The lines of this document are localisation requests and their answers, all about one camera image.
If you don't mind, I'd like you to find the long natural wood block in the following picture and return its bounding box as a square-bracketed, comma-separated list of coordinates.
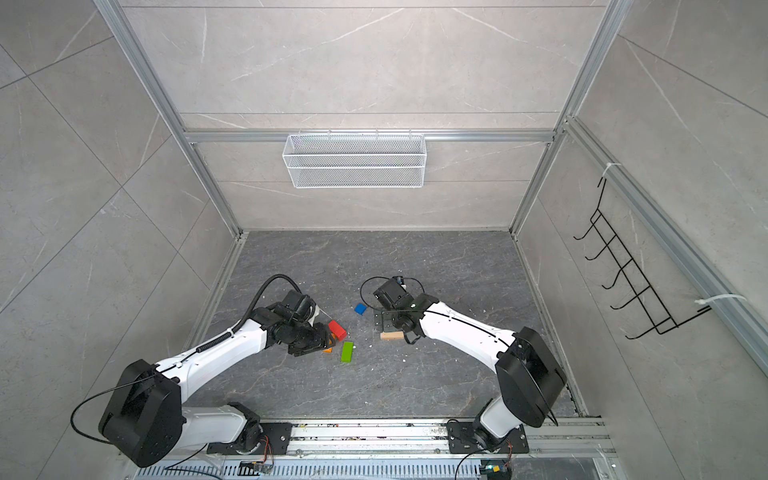
[380, 331, 404, 341]

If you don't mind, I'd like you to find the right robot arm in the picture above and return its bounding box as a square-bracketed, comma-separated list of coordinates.
[376, 293, 567, 451]

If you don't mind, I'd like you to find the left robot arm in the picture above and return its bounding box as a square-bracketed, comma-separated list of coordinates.
[88, 275, 340, 468]

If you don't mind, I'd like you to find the red rectangular wood block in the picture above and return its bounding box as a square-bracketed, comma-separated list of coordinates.
[328, 320, 347, 341]

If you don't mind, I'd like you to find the green wood block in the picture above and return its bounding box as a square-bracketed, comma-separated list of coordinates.
[340, 342, 355, 363]

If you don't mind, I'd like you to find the white zip tie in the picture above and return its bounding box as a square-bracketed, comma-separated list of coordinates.
[694, 293, 747, 305]

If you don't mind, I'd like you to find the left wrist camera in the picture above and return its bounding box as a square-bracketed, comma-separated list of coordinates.
[276, 290, 318, 325]

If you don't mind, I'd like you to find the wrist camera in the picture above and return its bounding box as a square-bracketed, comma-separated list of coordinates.
[373, 276, 414, 311]
[276, 290, 318, 325]

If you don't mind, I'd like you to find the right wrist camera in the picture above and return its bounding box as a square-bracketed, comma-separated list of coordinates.
[373, 276, 414, 311]

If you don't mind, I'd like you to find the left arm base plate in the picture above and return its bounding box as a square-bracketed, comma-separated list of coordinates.
[206, 422, 293, 455]

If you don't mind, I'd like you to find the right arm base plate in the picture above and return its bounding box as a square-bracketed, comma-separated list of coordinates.
[444, 419, 530, 454]

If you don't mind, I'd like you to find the white wire mesh basket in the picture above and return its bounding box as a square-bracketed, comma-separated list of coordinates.
[282, 133, 428, 189]

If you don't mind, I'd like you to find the aluminium front rail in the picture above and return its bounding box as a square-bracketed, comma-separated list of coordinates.
[261, 417, 617, 460]

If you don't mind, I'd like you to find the black wire hook rack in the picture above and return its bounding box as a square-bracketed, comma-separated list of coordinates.
[573, 178, 712, 341]

